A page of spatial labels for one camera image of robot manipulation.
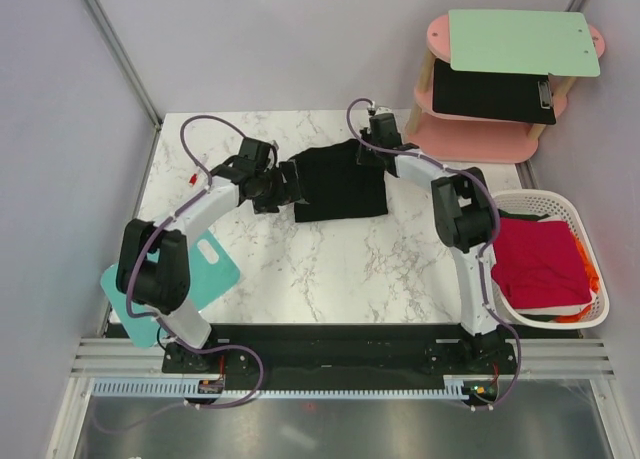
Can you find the dark green garment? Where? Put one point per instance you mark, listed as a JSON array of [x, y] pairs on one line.
[[523, 217]]

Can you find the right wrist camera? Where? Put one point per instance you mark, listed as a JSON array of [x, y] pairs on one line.
[[384, 131]]

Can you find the teal cutting mat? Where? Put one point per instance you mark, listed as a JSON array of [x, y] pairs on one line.
[[212, 274]]

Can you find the magenta t shirt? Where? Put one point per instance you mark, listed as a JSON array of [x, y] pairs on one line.
[[538, 266]]

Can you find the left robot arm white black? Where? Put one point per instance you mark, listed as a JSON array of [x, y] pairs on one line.
[[153, 270]]

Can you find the black t shirt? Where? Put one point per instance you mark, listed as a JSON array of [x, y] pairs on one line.
[[334, 186]]

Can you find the green clipboard board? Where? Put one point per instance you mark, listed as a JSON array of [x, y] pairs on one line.
[[522, 42]]

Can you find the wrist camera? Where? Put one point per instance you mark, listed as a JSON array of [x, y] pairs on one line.
[[384, 131], [255, 156]]

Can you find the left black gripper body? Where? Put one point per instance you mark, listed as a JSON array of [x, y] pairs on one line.
[[271, 187]]

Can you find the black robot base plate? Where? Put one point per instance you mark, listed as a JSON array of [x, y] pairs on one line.
[[345, 355]]

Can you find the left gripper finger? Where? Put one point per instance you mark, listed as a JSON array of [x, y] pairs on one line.
[[285, 199], [289, 173]]

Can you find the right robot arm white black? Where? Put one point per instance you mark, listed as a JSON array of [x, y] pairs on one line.
[[466, 218]]

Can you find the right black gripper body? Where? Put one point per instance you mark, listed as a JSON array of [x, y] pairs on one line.
[[375, 142]]

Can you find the white slotted cable duct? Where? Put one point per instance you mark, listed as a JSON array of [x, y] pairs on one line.
[[183, 388]]

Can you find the black clipboard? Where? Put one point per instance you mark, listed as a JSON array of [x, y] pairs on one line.
[[497, 96]]

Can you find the orange garment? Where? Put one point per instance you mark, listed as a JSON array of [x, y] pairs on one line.
[[594, 286]]

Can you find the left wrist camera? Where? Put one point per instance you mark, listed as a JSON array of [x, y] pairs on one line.
[[255, 156]]

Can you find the white plastic laundry basket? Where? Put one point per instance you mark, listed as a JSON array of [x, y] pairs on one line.
[[559, 208]]

